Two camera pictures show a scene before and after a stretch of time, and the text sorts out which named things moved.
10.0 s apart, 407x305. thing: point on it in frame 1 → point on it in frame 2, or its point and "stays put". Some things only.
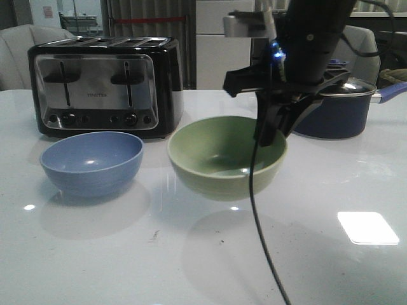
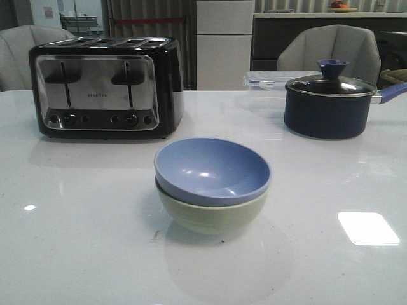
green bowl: [212, 157] → [212, 219]
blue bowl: [93, 164] → [208, 171]
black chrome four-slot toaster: [124, 84] stays put
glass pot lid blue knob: [345, 86] stays put
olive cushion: [395, 75] stays put
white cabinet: [215, 54] stays put
